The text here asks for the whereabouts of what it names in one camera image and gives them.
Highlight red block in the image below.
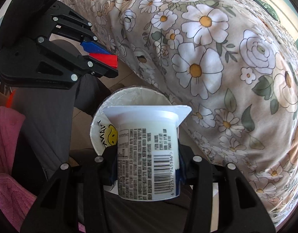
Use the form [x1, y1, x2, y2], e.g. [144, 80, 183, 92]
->
[89, 53, 118, 69]

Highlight pink quilted jacket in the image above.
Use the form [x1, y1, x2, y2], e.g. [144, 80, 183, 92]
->
[0, 106, 36, 232]

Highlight orange round object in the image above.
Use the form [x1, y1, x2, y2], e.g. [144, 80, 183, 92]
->
[5, 90, 16, 108]

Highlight floral bed quilt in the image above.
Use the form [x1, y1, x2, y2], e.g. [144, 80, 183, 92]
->
[61, 0, 298, 228]

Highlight white paper trash bin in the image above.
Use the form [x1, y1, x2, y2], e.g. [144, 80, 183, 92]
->
[90, 86, 171, 156]

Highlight white yogurt cup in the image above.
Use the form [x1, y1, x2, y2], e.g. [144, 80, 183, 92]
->
[117, 105, 192, 201]

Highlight green floral pillow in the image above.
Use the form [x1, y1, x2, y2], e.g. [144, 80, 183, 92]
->
[253, 0, 280, 22]

